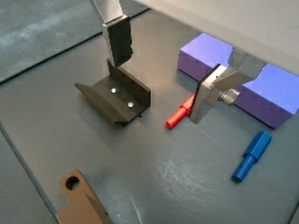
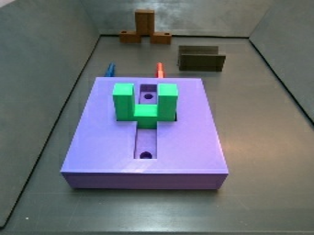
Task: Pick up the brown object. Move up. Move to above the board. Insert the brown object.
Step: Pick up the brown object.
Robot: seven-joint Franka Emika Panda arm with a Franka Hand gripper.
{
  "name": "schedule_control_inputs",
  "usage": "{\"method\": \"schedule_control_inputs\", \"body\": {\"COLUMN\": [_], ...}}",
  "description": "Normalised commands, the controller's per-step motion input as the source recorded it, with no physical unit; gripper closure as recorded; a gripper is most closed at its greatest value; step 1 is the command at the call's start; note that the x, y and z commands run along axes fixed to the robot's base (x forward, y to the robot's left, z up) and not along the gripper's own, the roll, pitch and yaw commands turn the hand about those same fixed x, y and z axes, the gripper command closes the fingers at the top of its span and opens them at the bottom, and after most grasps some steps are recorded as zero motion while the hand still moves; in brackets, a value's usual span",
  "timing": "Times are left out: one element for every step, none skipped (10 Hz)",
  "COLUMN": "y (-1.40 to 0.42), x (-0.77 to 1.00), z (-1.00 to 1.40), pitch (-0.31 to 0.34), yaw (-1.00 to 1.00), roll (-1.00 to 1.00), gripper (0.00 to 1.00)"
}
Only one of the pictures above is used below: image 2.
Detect brown T-shaped block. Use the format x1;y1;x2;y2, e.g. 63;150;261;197
119;9;172;45

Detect purple base board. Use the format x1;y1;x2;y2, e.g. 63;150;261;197
62;77;229;189

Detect green U-shaped block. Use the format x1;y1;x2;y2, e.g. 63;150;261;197
112;84;179;129

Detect red peg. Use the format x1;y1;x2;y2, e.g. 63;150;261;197
156;62;164;78

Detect blue peg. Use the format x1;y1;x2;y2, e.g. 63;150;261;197
104;62;115;77

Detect black angle bracket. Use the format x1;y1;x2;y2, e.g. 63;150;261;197
178;45;226;72

